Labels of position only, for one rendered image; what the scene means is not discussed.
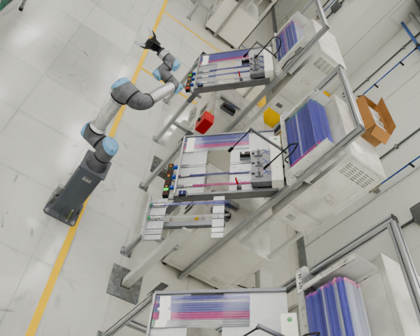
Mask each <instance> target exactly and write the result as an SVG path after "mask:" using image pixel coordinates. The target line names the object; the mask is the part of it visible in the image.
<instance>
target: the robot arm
mask: <svg viewBox="0 0 420 336"><path fill-rule="evenodd" d="M147 27H148V29H149V35H150V36H151V37H152V38H149V39H148V40H147V41H146V42H145V43H140V42H136V41H134V43H135V44H136V45H138V46H140V47H142V48H144V49H151V50H152V51H156V52H157V56H158V57H159V58H160V59H161V60H162V61H163V63H162V64H161V65H160V66H158V68H156V70H154V72H153V76H154V78H156V80H158V81H160V80H162V81H163V82H164V83H165V84H164V85H162V86H160V87H158V88H156V89H155V90H153V91H151V92H150V93H144V94H143V93H142V92H140V90H138V88H136V86H134V84H132V82H131V81H130V80H128V78H126V77H122V78H120V79H118V80H117V81H116V82H114V84H112V86H111V90H112V92H111V98H110V99H109V100H108V102H107V104H106V105H105V106H104V108H103V109H102V111H101V112H100V114H99V115H98V116H97V118H96V119H95V120H94V121H89V122H87V123H86V124H85V125H84V126H83V128H82V129H81V136H82V137H83V138H84V140H86V141H87V142H88V143H89V144H90V145H91V146H92V147H93V148H94V149H95V150H96V151H95V152H94V153H92V154H90V155H89V156H88V157H87V159H86V164H87V166H88V168H90V170H92V171H94V172H96V173H104V172H105V171H106V170H107V168H108V165H109V162H110V160H111V159H112V158H113V156H114V155H115V154H116V153H117V151H118V149H119V145H118V142H117V141H116V140H115V139H114V138H112V137H110V136H106V135H105V133H106V127H107V126H108V124H109V123H110V122H111V120H112V119H113V118H114V116H115V115H116V114H117V112H118V111H119V110H120V108H121V107H122V106H123V105H128V106H129V107H130V108H132V109H134V110H140V111H142V110H147V109H150V108H152V106H154V104H155V103H156V102H158V101H160V100H162V99H163V98H165V97H166V96H168V95H170V94H172V93H175V94H178V93H180V92H181V90H182V89H183V86H182V84H181V83H180V82H178V80H176V78H174V76H173V75H172V74H171V73H170V71H171V70H172V71H176V70H178V68H180V66H181V64H180V62H179V61H178V60H177V59H176V58H175V57H174V56H172V54H170V52H169V50H166V49H165V48H164V47H162V48H161V46H160V42H158V40H156V38H157V37H156V34H155V33H154V31H153V30H152V28H151V27H150V26H149V25H147Z"/></svg>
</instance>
